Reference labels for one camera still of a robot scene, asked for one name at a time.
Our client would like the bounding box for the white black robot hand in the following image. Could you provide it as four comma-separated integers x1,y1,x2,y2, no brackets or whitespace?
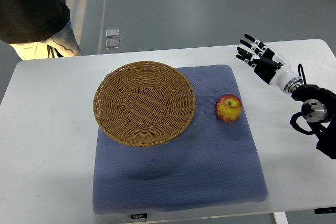
236,34,303,93

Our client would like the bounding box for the red yellow apple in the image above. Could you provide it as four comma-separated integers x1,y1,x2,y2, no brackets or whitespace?
215,94,243,122

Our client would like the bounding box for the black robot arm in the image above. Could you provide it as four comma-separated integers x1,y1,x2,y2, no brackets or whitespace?
290,84,335,159

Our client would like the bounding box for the brown wicker basket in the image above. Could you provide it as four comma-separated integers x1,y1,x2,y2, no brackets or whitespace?
93,61,196,147

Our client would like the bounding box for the blue quilted cloth mat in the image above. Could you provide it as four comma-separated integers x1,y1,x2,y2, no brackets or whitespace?
93,65,268,215

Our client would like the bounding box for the lower floor metal plate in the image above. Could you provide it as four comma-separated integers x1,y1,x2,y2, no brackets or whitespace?
106,39,120,49

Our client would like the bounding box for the floor metal plate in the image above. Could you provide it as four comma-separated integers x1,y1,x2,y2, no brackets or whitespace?
106,39,120,49
106,28,119,38

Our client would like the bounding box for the upper floor metal plate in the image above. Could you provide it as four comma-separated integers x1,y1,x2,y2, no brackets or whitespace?
106,28,119,38

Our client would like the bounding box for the black table label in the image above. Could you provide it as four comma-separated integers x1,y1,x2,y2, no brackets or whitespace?
131,213,148,219

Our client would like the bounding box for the person in dark jacket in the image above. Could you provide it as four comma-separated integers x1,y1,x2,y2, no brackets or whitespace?
1,0,82,60

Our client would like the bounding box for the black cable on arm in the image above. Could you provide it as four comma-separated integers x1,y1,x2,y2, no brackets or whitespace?
297,63,308,85

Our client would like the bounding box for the black table edge bracket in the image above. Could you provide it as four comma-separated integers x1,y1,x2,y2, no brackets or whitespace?
314,207,336,215

